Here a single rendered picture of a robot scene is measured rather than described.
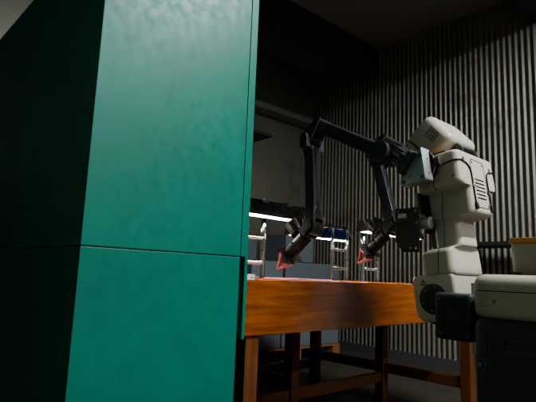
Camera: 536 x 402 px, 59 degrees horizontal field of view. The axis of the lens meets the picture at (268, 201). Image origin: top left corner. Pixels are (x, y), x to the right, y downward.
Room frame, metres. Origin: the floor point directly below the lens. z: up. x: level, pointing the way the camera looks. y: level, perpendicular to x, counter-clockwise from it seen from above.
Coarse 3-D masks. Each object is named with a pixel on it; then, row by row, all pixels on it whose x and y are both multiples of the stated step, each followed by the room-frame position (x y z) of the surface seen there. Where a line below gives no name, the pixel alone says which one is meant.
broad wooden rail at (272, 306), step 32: (256, 288) 1.65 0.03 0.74; (288, 288) 1.76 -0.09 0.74; (320, 288) 1.88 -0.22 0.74; (352, 288) 2.01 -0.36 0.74; (384, 288) 2.18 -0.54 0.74; (256, 320) 1.66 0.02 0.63; (288, 320) 1.76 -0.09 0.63; (320, 320) 1.88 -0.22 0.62; (352, 320) 2.02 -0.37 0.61; (384, 320) 2.18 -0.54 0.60; (416, 320) 2.37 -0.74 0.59
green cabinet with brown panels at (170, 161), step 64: (64, 0) 1.44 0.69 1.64; (128, 0) 1.24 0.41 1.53; (192, 0) 1.38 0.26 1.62; (256, 0) 1.56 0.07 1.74; (0, 64) 1.98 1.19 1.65; (64, 64) 1.39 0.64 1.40; (128, 64) 1.25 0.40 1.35; (192, 64) 1.39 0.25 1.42; (256, 64) 1.57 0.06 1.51; (0, 128) 1.88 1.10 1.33; (64, 128) 1.34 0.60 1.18; (128, 128) 1.26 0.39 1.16; (192, 128) 1.40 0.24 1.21; (0, 192) 1.79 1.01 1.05; (64, 192) 1.30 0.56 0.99; (128, 192) 1.28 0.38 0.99; (192, 192) 1.41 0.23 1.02
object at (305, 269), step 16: (256, 240) 4.68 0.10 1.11; (272, 240) 4.53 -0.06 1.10; (288, 240) 4.41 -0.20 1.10; (272, 256) 4.52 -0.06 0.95; (304, 256) 4.56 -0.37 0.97; (256, 272) 4.17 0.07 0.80; (272, 272) 4.30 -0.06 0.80; (288, 272) 4.42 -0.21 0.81; (304, 272) 4.56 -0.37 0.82; (320, 272) 4.71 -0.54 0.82; (336, 272) 4.86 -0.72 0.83; (272, 336) 4.32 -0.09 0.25; (304, 336) 4.58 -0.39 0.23; (336, 336) 4.87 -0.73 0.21; (272, 352) 4.76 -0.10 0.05; (304, 352) 5.13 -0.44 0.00; (336, 352) 4.86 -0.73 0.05
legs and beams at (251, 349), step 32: (256, 352) 1.67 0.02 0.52; (288, 352) 2.64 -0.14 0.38; (320, 352) 3.60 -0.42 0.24; (384, 352) 3.21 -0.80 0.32; (256, 384) 1.68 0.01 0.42; (288, 384) 2.63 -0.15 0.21; (320, 384) 2.80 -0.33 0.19; (352, 384) 3.00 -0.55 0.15; (384, 384) 3.21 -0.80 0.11; (448, 384) 2.88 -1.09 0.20
